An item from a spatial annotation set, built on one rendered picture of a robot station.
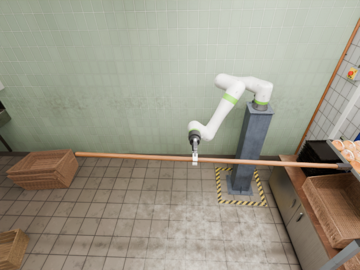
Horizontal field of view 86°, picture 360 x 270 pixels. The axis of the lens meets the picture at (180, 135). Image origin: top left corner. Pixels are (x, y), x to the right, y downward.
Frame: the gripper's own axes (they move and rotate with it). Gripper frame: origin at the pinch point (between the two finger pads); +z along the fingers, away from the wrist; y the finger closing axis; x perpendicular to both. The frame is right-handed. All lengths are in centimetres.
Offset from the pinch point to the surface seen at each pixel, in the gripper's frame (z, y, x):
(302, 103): -123, 23, -133
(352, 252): 39, 32, -95
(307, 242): 13, 84, -103
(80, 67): -123, -12, 128
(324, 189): -26, 61, -127
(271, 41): -124, -44, -75
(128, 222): -17, 127, 68
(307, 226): 4, 72, -102
